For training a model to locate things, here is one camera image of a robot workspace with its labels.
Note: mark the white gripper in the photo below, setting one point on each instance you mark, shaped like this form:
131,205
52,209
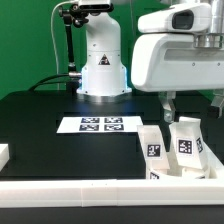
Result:
169,62

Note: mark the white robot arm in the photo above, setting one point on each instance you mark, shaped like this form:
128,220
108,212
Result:
104,76

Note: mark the white sheet with tags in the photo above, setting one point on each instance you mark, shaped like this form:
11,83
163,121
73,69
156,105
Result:
99,124

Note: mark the white block at left edge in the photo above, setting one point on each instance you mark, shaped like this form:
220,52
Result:
4,155

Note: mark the white obstacle wall frame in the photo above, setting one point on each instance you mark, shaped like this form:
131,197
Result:
91,193

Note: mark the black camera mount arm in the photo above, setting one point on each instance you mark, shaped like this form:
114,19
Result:
73,16

